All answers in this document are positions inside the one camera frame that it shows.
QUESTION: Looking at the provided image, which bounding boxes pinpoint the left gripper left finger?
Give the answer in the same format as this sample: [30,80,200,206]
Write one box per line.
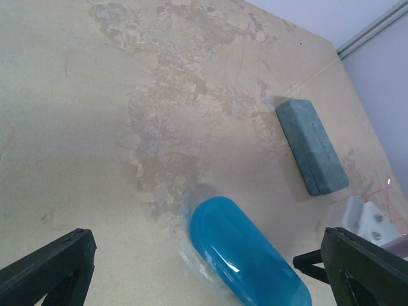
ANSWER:
[1,228,96,305]

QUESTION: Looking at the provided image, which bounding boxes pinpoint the blue hard glasses case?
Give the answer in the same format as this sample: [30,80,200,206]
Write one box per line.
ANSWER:
[189,196,312,305]

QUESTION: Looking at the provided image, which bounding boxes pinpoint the right aluminium frame post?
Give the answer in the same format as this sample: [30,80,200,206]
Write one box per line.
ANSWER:
[337,0,408,61]

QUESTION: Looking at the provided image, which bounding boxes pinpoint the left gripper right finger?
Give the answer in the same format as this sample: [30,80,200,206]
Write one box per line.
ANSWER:
[321,228,407,305]

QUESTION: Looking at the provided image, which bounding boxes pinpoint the grey-blue teal-lined glasses case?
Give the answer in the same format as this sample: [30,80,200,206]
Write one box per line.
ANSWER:
[275,99,349,196]

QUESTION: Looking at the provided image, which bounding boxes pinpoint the red translucent sunglasses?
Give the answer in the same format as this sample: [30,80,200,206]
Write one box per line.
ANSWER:
[362,177,407,235]

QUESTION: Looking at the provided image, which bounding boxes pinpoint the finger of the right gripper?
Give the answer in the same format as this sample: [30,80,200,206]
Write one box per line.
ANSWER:
[293,250,330,284]

